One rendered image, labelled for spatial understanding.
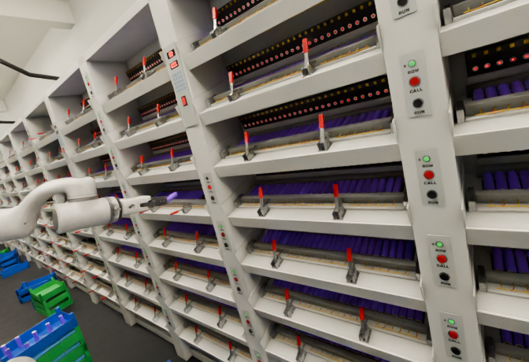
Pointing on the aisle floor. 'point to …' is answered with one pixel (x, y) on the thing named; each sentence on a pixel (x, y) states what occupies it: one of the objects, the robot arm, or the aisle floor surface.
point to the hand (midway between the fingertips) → (159, 201)
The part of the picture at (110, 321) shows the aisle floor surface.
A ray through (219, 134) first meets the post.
